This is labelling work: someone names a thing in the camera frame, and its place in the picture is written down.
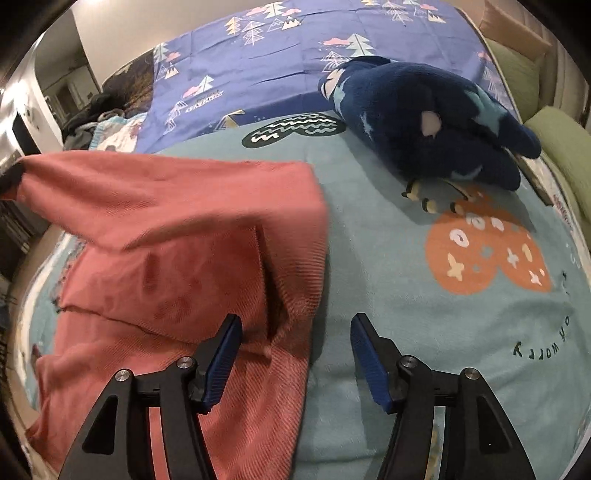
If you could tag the white and teal patterned quilt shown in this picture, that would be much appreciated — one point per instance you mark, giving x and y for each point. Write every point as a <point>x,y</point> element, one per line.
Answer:
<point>117,134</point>

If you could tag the dark brown blanket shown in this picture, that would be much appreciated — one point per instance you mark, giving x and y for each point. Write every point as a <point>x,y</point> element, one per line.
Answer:
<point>134,83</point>

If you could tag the navy star-patterned fleece garment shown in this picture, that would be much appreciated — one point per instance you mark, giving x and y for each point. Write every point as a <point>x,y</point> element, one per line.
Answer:
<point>415,115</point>

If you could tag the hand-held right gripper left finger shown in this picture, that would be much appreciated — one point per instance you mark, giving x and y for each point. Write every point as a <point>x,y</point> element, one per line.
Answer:
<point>224,356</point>

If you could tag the small green pillow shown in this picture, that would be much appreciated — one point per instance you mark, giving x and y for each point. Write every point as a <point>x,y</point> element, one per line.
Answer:
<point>515,69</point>

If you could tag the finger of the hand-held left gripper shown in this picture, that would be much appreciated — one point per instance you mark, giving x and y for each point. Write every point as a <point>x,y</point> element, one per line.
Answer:
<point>10,181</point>

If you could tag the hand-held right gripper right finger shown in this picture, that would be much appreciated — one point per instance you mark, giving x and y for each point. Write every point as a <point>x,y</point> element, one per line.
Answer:
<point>367,361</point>

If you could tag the pink pillow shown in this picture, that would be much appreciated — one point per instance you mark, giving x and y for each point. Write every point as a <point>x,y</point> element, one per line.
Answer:
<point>512,25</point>

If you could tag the purple tree print bedsheet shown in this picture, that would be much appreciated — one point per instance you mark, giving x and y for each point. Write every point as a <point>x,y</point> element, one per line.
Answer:
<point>277,60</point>

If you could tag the coral pink knit garment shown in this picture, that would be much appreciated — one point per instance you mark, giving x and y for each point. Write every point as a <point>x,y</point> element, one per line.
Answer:
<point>184,230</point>

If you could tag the teal printed blanket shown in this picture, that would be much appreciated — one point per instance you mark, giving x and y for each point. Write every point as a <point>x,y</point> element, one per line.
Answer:
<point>392,277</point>

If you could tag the large green pillow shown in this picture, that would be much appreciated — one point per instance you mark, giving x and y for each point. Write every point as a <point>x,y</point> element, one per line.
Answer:
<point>565,143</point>

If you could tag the pile of dark clothes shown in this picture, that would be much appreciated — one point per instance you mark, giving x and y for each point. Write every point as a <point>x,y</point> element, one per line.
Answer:
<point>90,120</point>

